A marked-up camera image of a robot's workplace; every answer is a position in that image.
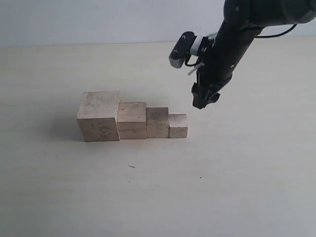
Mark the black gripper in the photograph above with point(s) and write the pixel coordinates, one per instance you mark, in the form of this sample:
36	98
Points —
233	39

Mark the smallest wooden cube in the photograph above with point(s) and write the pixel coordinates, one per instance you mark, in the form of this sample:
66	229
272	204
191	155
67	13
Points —
178	125

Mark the third largest wooden cube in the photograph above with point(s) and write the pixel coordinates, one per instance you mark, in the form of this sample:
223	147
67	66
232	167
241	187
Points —
157	122

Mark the second largest wooden cube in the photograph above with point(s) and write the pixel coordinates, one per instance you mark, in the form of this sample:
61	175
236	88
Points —
132	120

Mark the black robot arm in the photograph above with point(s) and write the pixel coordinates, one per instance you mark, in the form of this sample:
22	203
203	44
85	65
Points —
266	13

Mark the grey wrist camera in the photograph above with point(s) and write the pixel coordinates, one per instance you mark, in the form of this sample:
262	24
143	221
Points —
190	49

